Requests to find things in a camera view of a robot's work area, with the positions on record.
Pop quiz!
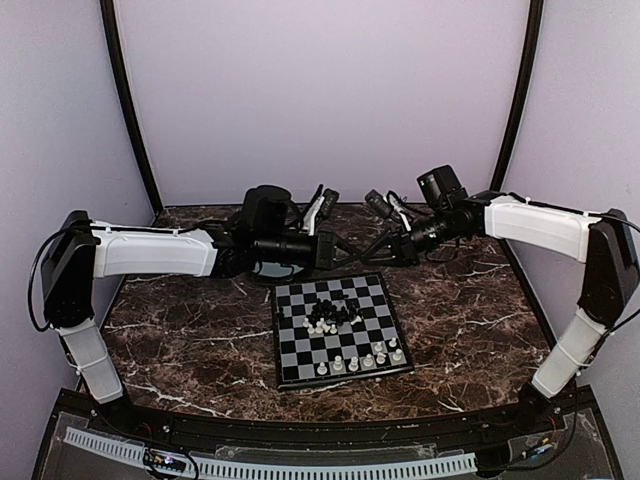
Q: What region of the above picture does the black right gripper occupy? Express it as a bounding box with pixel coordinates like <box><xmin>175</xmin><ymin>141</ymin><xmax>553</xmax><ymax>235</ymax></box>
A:
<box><xmin>362</xmin><ymin>207</ymin><xmax>460</xmax><ymax>267</ymax></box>

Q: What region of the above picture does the black grey chessboard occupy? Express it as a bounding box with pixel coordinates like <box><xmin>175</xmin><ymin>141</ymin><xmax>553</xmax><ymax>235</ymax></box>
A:
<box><xmin>270</xmin><ymin>272</ymin><xmax>414</xmax><ymax>391</ymax></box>

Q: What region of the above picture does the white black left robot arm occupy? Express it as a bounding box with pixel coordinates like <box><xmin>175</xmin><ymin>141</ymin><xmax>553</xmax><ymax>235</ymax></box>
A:
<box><xmin>30</xmin><ymin>185</ymin><xmax>361</xmax><ymax>436</ymax></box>

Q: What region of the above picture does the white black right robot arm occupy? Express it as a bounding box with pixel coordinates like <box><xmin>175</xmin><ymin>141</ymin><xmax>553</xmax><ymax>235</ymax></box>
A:
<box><xmin>362</xmin><ymin>165</ymin><xmax>639</xmax><ymax>434</ymax></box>

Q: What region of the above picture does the black chess pieces pile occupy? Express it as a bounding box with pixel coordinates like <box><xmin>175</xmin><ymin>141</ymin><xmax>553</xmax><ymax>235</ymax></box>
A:
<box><xmin>277</xmin><ymin>293</ymin><xmax>364</xmax><ymax>326</ymax></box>

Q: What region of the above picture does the pale green flower plate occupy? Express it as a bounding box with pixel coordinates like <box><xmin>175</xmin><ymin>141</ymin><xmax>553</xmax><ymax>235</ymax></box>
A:
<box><xmin>252</xmin><ymin>262</ymin><xmax>303</xmax><ymax>278</ymax></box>

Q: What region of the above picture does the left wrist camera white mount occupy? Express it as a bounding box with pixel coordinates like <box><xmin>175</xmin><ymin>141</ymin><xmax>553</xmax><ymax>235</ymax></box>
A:
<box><xmin>301</xmin><ymin>184</ymin><xmax>339</xmax><ymax>236</ymax></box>

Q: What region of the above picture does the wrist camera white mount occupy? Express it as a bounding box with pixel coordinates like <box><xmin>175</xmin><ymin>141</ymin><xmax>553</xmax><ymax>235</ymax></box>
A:
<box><xmin>301</xmin><ymin>184</ymin><xmax>339</xmax><ymax>236</ymax></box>
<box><xmin>365</xmin><ymin>189</ymin><xmax>411</xmax><ymax>231</ymax></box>

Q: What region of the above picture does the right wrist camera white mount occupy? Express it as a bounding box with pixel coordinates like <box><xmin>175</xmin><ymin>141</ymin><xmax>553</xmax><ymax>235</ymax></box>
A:
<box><xmin>365</xmin><ymin>189</ymin><xmax>411</xmax><ymax>231</ymax></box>

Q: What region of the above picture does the right black frame post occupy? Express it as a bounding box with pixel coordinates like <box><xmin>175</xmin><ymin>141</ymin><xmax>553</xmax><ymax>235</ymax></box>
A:
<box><xmin>489</xmin><ymin>0</ymin><xmax>544</xmax><ymax>191</ymax></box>

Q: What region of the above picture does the black frame post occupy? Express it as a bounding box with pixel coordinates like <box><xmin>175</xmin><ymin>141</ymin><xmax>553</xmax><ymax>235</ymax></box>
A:
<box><xmin>489</xmin><ymin>0</ymin><xmax>544</xmax><ymax>191</ymax></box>
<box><xmin>99</xmin><ymin>0</ymin><xmax>164</xmax><ymax>215</ymax></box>

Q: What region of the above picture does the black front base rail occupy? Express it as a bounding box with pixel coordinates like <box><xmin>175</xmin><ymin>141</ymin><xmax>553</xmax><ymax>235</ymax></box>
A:
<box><xmin>82</xmin><ymin>401</ymin><xmax>565</xmax><ymax>451</ymax></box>

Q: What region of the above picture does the white slotted cable duct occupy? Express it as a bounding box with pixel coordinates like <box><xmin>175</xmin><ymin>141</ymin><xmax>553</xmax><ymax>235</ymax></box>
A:
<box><xmin>63</xmin><ymin>427</ymin><xmax>477</xmax><ymax>479</ymax></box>

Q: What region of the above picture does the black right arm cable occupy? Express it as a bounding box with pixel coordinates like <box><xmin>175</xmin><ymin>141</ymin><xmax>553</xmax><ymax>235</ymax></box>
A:
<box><xmin>599</xmin><ymin>209</ymin><xmax>640</xmax><ymax>366</ymax></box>

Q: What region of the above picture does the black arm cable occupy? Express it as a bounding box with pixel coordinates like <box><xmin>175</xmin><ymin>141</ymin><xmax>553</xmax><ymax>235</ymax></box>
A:
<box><xmin>599</xmin><ymin>209</ymin><xmax>640</xmax><ymax>366</ymax></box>
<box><xmin>27</xmin><ymin>230</ymin><xmax>71</xmax><ymax>333</ymax></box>

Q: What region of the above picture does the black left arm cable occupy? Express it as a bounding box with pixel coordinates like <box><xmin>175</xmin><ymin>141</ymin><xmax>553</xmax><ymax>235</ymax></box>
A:
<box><xmin>27</xmin><ymin>230</ymin><xmax>71</xmax><ymax>333</ymax></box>

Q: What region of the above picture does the left black frame post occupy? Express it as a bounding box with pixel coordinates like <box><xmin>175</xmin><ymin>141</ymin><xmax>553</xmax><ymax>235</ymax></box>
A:
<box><xmin>99</xmin><ymin>0</ymin><xmax>164</xmax><ymax>215</ymax></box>

